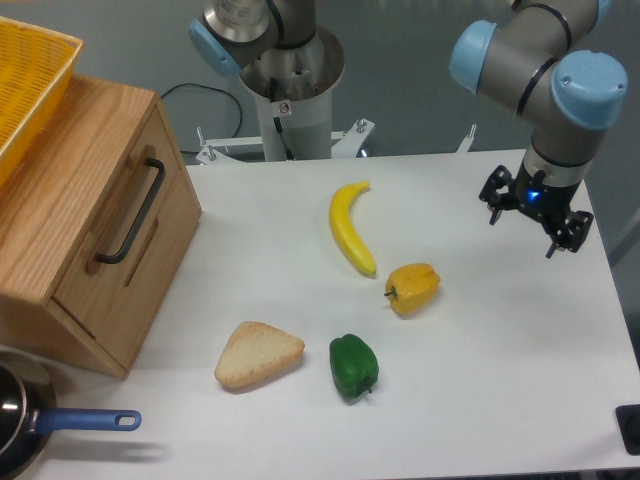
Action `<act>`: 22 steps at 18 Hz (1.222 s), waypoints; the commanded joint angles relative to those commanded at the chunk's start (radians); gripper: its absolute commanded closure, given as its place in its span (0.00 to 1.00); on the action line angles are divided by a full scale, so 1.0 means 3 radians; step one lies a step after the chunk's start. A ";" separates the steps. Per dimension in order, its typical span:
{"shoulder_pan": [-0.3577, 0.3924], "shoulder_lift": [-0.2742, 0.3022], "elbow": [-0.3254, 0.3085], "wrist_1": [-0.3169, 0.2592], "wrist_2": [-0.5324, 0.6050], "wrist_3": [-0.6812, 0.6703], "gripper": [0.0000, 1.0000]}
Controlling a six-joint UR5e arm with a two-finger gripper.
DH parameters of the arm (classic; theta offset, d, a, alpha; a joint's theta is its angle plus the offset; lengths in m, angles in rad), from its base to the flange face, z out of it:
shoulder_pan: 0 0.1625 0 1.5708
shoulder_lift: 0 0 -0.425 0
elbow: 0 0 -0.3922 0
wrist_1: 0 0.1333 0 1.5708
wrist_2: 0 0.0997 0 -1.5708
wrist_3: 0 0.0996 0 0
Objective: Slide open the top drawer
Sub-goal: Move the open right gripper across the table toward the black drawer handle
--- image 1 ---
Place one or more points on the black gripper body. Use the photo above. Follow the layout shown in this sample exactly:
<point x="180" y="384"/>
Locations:
<point x="535" y="199"/>

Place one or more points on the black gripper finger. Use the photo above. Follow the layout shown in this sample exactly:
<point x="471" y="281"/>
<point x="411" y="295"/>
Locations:
<point x="567" y="230"/>
<point x="498" y="194"/>

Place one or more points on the wooden top drawer black handle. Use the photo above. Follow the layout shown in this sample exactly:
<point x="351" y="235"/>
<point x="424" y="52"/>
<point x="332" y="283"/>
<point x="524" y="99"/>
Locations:
<point x="120" y="247"/>

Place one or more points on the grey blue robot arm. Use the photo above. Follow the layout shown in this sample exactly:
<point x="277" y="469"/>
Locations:
<point x="530" y="66"/>

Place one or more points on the wooden drawer cabinet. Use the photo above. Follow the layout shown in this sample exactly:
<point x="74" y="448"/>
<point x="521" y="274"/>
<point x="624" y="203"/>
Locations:
<point x="49" y="205"/>

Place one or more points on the yellow bell pepper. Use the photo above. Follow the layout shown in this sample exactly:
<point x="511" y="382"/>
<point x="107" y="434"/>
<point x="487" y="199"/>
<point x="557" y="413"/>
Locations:
<point x="411" y="287"/>

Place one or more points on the yellow banana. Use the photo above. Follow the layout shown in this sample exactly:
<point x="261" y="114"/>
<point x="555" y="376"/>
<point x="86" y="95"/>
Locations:
<point x="343" y="231"/>

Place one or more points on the black device at table edge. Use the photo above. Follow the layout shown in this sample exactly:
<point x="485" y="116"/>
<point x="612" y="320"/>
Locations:
<point x="628" y="419"/>

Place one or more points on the green bell pepper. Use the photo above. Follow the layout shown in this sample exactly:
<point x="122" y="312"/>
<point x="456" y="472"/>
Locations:
<point x="354" y="366"/>

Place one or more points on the triangular bread slice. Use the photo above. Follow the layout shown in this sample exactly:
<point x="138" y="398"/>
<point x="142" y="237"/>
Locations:
<point x="256" y="352"/>

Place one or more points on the yellow plastic basket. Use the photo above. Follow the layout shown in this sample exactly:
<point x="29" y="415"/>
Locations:
<point x="36" y="68"/>

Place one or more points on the white table frame bracket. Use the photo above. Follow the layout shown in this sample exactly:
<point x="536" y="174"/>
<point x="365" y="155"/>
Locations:
<point x="276" y="147"/>

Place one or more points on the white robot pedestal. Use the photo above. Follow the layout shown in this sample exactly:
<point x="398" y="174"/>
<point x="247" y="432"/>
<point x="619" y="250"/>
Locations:
<point x="294" y="87"/>

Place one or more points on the black pan blue handle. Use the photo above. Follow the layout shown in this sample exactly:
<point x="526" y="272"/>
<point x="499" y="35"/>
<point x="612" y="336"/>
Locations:
<point x="30" y="414"/>

